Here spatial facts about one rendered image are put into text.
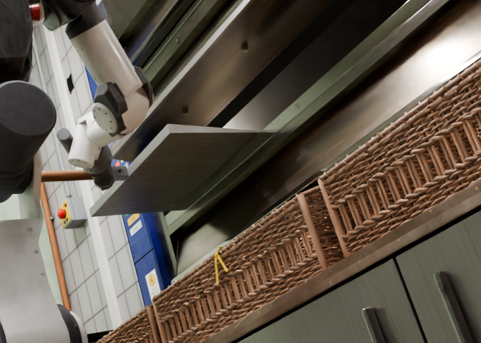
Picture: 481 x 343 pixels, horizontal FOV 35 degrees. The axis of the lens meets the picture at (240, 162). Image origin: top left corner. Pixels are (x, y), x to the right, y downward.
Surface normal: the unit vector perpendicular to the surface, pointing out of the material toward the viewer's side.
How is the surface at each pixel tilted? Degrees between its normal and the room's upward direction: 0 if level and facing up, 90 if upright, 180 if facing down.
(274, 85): 180
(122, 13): 90
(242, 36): 168
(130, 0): 90
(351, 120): 70
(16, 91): 90
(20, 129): 90
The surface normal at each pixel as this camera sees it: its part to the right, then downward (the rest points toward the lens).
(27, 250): 0.46, -0.61
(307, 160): -0.85, -0.29
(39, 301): 0.36, -0.78
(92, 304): -0.80, 0.02
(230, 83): 0.11, 0.87
